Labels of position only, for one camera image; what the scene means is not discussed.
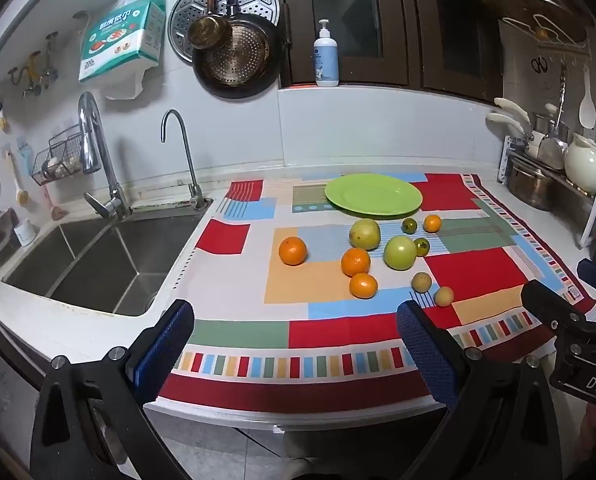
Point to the patchwork tablecloth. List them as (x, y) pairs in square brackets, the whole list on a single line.
[(477, 270)]

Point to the yellow bicycle wall hook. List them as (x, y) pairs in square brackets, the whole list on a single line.
[(30, 67)]

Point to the black scissors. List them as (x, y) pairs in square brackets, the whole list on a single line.
[(538, 65)]

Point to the large orange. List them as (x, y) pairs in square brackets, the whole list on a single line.
[(355, 262), (363, 286), (293, 251)]

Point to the stainless steel pot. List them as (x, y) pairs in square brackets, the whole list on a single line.
[(530, 187)]

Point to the white pitcher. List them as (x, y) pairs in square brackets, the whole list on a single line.
[(583, 165)]

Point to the small yellow fruit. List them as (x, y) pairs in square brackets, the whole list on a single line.
[(421, 282), (443, 296)]

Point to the white blue pump bottle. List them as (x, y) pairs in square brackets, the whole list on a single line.
[(327, 60)]

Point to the metal skimmer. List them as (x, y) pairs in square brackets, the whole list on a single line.
[(551, 150)]

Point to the white rice paddle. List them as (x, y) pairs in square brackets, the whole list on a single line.
[(587, 107)]

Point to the small brass pot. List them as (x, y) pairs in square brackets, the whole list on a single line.
[(209, 32)]

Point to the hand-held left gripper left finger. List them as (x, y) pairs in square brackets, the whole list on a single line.
[(165, 342)]

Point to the large yellow-green tomato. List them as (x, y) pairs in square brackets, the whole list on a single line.
[(364, 233)]

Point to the black frying pan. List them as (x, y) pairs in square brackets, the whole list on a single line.
[(243, 67)]

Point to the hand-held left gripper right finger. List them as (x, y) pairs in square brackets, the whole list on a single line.
[(427, 355)]

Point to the small orange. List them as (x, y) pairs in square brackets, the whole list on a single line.
[(432, 223)]

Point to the green plate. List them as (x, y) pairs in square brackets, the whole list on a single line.
[(372, 195)]

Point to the white dish rack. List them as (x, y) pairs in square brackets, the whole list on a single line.
[(595, 210)]

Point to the large green tomato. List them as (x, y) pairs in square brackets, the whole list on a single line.
[(400, 253)]

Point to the dark brown window frame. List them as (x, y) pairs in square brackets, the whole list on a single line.
[(412, 25)]

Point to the tall chrome faucet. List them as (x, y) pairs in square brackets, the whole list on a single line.
[(90, 135)]

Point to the stainless steel sink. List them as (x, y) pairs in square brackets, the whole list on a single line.
[(103, 270)]

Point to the green tissue pack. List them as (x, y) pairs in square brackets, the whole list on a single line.
[(118, 40)]

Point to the thin gooseneck faucet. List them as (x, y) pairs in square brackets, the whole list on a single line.
[(188, 160)]

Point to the white cup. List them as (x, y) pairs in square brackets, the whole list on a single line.
[(25, 234)]

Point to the small green tomato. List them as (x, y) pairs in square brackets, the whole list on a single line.
[(409, 225), (421, 247)]

